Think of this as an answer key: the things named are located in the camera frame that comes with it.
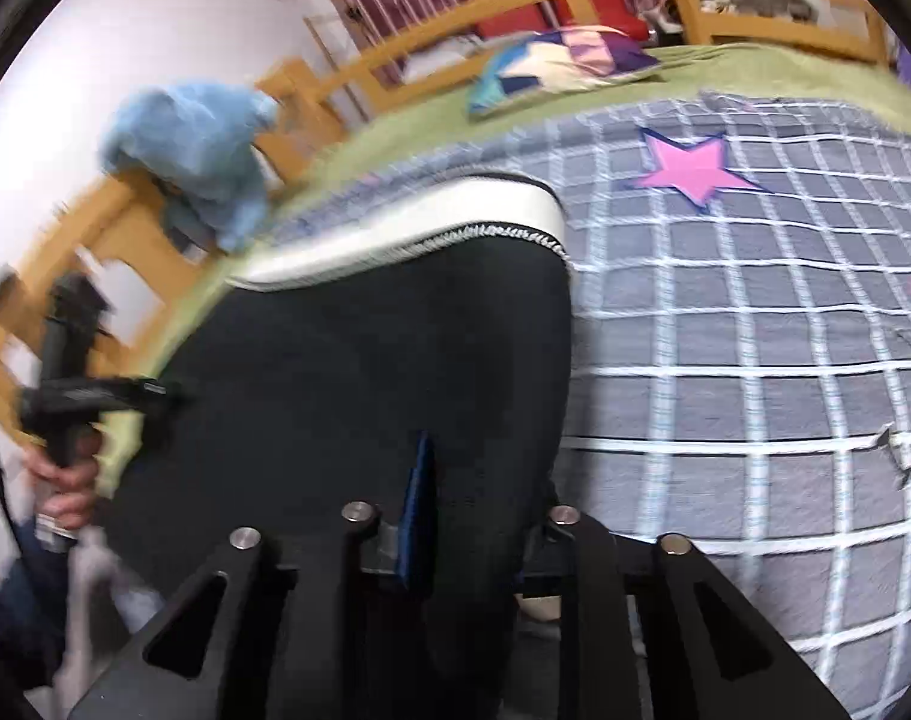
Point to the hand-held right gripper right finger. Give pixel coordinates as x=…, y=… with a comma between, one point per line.
x=575, y=585

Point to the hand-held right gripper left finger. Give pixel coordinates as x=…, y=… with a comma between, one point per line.
x=424, y=517

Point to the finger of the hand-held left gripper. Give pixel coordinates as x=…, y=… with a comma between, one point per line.
x=144, y=396

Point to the black pants with white stripe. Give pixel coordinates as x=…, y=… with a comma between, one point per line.
x=350, y=360

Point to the person's left forearm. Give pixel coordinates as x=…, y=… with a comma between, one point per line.
x=17, y=615

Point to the person's left hand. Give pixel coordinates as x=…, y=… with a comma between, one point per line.
x=69, y=495

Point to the blue plush toy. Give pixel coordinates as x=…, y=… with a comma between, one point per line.
x=200, y=157

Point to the grey checked blanket pink stars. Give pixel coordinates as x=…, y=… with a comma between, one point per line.
x=725, y=315

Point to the green bed sheet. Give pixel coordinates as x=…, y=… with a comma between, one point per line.
x=440, y=120

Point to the wooden rack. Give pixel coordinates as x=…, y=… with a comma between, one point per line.
x=343, y=45

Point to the white bedding pile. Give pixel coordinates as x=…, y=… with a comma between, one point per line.
x=437, y=56

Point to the colourful patchwork pillow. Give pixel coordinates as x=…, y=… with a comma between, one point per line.
x=568, y=60

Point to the grey clothes pile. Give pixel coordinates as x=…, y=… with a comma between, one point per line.
x=755, y=0

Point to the wooden bed frame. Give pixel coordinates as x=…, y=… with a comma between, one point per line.
x=125, y=240

